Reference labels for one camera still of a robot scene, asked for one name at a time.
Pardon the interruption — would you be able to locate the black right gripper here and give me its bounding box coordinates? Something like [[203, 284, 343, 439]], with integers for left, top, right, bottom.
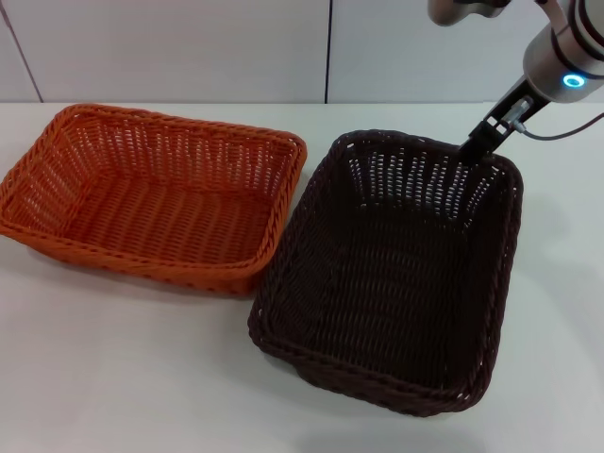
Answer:
[[456, 76, 545, 165]]

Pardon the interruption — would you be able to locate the dark brown woven plastic basket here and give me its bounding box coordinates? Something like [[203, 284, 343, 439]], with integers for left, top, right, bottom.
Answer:
[[245, 127, 525, 419]]

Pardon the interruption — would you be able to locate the orange woven plastic basket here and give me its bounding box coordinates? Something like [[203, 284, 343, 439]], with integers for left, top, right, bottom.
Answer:
[[0, 103, 309, 298]]

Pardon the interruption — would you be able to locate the grey cable with metal plug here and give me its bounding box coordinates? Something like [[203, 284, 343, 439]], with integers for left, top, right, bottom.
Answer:
[[503, 95, 604, 142]]

